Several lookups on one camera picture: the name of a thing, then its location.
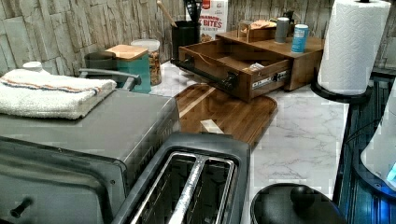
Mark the wooden spoon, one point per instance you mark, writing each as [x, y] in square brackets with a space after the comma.
[166, 13]

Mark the white striped towel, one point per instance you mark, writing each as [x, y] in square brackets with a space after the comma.
[41, 95]

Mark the black utensil holder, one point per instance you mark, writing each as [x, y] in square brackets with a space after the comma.
[185, 33]

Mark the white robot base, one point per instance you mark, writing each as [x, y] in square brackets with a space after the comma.
[379, 156]

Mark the stainless steel toaster oven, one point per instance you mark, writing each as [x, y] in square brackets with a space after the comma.
[80, 171]

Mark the small wooden tray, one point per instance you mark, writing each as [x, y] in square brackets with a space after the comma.
[254, 31]

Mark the wooden drawer cabinet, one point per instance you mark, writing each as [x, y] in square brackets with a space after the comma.
[303, 64]

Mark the black slot toaster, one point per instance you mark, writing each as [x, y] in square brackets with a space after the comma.
[194, 178]

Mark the grey cylindrical shaker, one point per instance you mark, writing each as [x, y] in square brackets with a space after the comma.
[282, 27]

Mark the black paper towel holder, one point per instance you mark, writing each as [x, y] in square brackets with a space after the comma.
[339, 97]

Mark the wooden cutting board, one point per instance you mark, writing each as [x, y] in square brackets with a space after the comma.
[244, 121]

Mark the dark grey pot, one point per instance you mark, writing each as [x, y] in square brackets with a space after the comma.
[101, 60]

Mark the teal canister with wooden lid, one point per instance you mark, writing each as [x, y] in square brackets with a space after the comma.
[134, 60]

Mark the black round lid with knob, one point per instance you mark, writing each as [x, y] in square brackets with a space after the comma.
[288, 203]

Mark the blue white can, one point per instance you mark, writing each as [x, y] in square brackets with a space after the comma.
[299, 38]

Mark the white paper towel roll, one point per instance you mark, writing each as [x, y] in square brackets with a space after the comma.
[352, 41]

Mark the black kitchen utensils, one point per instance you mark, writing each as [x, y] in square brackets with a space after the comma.
[194, 8]

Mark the small white container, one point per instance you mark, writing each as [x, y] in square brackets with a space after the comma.
[35, 66]

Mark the glass jar with snacks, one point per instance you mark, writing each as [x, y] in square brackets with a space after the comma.
[153, 47]

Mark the cinnamon bites cereal box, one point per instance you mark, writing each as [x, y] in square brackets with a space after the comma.
[213, 19]

